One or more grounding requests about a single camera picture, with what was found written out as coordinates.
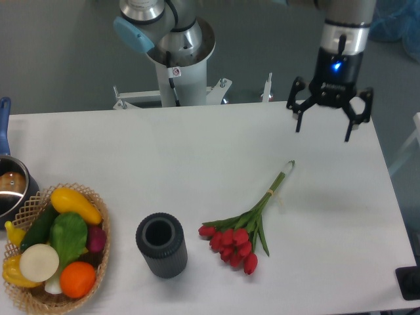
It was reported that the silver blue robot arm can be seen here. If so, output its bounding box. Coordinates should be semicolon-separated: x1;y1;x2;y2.
114;1;375;139

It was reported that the dark grey ribbed vase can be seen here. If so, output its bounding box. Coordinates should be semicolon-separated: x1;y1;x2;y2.
136;213;188;279

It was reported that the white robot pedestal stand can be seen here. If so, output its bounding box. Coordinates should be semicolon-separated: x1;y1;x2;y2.
112;52;274;111

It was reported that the purple red onion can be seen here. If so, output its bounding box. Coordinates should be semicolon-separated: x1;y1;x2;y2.
86;226;107;253

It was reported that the yellow squash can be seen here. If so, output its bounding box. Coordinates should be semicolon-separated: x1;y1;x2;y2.
50;187;102;225

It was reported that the orange fruit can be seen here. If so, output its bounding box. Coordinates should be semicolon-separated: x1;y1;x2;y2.
60;261;96;299

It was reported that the green lettuce leaf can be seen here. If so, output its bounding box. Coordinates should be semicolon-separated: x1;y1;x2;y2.
45;212;88;295

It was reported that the blue handled saucepan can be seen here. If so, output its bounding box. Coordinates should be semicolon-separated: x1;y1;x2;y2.
1;97;39;230

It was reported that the red tulip bouquet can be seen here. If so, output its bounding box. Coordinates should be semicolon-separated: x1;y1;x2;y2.
198;160;295;275

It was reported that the black device at table edge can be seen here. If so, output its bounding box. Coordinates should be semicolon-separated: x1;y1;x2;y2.
395;266;419;301

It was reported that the yellow bell pepper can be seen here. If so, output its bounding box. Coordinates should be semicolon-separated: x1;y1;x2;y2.
2;255;42;288

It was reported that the woven wicker basket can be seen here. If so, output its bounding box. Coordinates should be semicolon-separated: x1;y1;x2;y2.
1;183;111;314

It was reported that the green cucumber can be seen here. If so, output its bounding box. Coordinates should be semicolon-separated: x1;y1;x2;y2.
20;204;59;252

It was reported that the white round onion slice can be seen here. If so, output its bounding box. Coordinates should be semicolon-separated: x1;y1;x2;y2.
19;243;59;282

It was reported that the white frame at right edge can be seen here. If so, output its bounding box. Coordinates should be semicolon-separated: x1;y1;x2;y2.
388;112;419;177

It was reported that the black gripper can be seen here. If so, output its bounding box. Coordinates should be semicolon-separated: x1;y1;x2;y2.
285;47;375;143

